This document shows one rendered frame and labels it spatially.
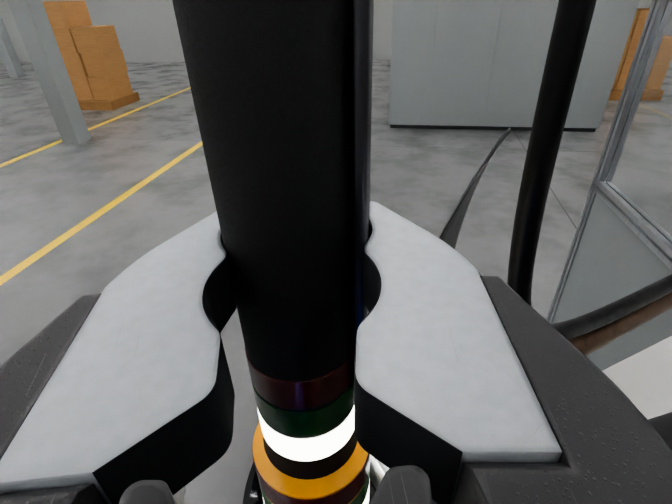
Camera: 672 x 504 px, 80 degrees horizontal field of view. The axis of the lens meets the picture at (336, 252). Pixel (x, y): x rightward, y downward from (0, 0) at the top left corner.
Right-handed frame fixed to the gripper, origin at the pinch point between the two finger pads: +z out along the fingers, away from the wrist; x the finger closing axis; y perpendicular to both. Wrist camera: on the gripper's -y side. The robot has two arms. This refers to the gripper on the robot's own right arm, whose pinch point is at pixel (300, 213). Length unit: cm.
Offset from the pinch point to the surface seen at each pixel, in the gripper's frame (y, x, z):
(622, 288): 69, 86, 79
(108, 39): 52, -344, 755
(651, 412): 29.8, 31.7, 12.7
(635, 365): 29.0, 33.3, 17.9
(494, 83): 93, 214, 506
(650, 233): 49, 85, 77
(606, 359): 91, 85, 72
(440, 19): 25, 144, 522
